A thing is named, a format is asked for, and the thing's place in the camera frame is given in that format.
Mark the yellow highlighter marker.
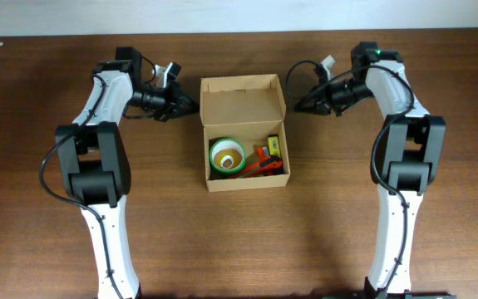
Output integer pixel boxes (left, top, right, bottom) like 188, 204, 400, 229
268, 135, 282, 158

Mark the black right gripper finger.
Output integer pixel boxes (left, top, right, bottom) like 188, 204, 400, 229
294, 102, 322, 115
298, 95, 318, 105

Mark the brown cardboard box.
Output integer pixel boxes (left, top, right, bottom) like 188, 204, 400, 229
200, 74, 291, 192

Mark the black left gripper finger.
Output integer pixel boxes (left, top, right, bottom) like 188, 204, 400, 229
178, 102, 200, 117
180, 95, 200, 111

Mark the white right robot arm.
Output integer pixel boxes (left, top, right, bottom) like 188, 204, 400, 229
294, 42, 446, 298

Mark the orange utility knife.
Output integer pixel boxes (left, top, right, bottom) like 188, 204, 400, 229
231, 155, 283, 179

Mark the small yellow tape roll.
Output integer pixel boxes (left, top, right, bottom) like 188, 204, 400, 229
213, 149, 243, 170

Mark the green tape roll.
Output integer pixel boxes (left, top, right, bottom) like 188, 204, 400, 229
209, 138, 246, 175

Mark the red black stapler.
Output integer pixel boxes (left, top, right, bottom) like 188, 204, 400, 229
257, 146, 270, 161

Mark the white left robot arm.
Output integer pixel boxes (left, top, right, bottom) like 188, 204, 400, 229
49, 47, 200, 298

